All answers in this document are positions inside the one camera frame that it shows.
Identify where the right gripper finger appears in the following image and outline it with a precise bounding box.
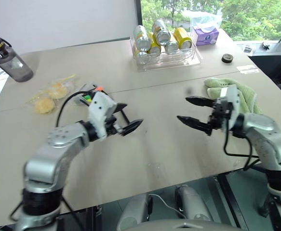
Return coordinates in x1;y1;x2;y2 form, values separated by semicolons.
185;96;214;108
176;115;214;137

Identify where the black window post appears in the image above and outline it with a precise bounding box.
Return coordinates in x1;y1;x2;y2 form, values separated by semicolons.
134;0;143;39

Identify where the green towel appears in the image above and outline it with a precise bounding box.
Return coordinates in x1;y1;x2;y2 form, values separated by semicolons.
203;77;264;115

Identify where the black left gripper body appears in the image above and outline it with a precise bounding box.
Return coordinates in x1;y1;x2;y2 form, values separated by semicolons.
105;109;131;136

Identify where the green white drink can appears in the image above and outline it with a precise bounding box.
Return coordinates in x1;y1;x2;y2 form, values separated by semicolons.
152;19;172;46
133;25;153;51

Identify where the white label strip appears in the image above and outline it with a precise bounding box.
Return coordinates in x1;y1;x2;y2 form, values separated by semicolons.
236;65;260;74

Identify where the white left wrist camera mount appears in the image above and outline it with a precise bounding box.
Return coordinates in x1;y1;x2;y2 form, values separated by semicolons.
87;92;118;140

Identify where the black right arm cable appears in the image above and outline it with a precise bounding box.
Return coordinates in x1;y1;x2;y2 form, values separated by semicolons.
223;129;261;172

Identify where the thin white cable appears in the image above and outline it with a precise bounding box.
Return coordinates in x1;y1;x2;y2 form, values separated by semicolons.
147;193;187;218

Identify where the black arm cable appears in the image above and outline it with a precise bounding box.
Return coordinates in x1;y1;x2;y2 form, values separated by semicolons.
223;129;261;172
55;89;98;128

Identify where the grey sports water bottle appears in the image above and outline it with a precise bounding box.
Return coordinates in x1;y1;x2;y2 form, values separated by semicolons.
0;33;34;83

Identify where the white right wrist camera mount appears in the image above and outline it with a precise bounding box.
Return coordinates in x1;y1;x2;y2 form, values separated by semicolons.
217;84;241;132

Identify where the clear plastic pen holder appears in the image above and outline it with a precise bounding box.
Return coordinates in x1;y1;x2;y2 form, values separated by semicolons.
72;81;101;107

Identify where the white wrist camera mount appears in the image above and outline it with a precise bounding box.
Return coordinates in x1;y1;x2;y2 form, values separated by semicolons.
87;92;118;140
217;84;241;132

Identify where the black tape roll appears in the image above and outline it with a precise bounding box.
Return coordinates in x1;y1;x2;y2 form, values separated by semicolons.
221;53;235;64

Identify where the grey robot torso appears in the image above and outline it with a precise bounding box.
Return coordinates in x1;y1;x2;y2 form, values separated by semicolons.
130;218;242;231

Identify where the silver drink can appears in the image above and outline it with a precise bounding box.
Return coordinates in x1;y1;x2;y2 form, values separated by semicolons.
164;40;180;55
135;50;151;65

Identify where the round yellow pastry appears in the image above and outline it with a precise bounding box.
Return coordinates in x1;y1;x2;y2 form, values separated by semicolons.
48;83;68;99
34;98;56;115

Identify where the purple tissue box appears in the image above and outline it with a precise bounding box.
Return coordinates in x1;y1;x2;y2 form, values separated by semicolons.
190;26;220;47

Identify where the clear plastic can tray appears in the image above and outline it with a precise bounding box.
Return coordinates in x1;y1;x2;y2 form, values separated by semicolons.
129;35;201;71

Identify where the black side desk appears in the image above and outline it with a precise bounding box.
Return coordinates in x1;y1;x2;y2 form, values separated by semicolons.
248;31;281;84

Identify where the grey rounded robot leg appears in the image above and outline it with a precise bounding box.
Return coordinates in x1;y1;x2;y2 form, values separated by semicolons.
174;184;214;223
116;193;154;231

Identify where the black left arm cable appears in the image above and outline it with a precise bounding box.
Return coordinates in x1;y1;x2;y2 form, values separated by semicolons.
55;89;98;128

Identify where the yellow drink can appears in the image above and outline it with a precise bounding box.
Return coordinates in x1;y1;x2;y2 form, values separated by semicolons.
173;26;193;50
147;32;162;55

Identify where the clear plastic pastry bag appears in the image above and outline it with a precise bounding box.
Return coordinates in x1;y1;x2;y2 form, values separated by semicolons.
25;73;80;116

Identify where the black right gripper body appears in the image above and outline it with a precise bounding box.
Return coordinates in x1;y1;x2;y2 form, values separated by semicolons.
208;97;234;132

